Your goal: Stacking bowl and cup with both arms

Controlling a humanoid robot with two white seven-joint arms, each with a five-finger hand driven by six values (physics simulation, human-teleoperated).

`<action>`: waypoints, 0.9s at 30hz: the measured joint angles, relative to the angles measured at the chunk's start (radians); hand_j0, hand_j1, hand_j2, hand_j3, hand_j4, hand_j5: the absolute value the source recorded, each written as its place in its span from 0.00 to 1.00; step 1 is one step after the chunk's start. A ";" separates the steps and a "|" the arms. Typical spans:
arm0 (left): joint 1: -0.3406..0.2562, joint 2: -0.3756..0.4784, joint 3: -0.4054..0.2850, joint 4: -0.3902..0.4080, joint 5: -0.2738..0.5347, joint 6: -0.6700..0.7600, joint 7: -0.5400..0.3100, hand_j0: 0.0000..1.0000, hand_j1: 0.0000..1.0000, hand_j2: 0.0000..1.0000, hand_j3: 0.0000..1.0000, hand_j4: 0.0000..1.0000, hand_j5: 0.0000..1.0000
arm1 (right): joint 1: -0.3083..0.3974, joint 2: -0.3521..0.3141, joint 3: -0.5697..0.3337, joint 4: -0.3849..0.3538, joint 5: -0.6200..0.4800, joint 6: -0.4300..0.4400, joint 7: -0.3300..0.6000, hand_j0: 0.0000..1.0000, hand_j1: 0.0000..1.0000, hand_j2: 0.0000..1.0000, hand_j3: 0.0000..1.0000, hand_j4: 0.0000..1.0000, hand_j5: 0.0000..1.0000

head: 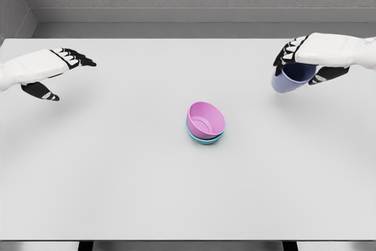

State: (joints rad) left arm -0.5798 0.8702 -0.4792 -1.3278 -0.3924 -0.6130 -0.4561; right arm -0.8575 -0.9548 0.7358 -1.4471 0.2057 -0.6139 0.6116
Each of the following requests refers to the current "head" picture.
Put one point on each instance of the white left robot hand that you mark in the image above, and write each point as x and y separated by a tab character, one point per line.
44	64

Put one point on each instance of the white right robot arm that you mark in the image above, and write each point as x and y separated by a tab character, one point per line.
367	52

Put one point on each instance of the lavender blue cup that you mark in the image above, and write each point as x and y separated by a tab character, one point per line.
289	82

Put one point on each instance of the teal bowl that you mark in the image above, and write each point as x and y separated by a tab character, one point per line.
202	140

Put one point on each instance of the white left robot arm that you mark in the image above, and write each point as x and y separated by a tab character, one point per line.
7	76

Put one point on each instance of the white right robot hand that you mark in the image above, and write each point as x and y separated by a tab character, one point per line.
320	51

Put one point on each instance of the pink bowl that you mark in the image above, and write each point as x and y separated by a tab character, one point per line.
205	120

